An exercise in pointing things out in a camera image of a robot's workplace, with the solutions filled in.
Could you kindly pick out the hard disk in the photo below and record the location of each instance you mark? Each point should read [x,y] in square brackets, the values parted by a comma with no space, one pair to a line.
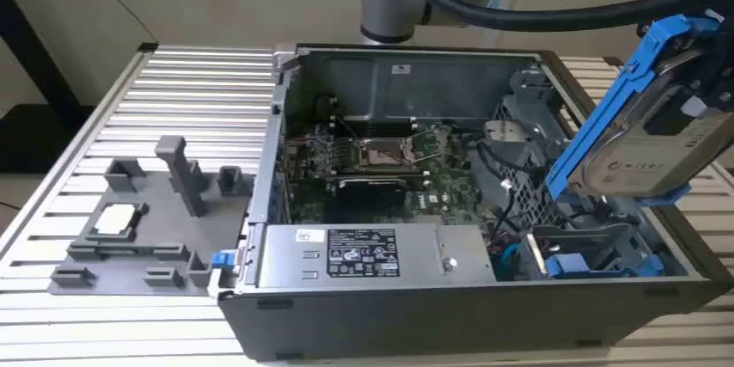
[624,156]

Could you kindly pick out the disk bay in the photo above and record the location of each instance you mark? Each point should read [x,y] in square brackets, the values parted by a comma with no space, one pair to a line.
[596,251]

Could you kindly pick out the grey perforated drive cage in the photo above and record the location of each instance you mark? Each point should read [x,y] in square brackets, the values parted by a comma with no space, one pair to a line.
[519,156]

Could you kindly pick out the grey air shroud with label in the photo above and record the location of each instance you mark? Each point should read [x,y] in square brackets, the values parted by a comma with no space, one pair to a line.
[435,92]

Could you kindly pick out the green motherboard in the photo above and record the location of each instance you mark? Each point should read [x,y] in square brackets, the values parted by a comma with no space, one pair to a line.
[452,199]

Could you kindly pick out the RAM slots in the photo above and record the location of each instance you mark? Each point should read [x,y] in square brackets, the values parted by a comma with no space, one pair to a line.
[377,127]

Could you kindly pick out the CPU socket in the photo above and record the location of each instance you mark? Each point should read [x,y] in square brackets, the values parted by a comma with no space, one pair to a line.
[384,154]

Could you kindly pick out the black graphics card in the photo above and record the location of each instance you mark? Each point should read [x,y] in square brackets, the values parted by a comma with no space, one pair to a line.
[367,199]

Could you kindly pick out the dark grey open PC case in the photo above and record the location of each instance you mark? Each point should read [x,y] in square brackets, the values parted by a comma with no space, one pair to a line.
[401,324]

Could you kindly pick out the silver power supply unit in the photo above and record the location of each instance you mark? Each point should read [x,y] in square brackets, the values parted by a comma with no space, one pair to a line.
[287,255]

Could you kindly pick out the blue case latch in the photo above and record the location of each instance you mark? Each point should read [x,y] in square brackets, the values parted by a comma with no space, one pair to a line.
[221,259]

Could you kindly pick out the grey parts rack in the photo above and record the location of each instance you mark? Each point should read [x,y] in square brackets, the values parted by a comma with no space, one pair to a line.
[165,229]

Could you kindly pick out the silver CPU chip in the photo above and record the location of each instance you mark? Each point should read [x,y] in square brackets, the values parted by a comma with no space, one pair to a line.
[116,218]

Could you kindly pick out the black furniture frame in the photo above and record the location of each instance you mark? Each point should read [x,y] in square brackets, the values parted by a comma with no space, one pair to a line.
[34,126]

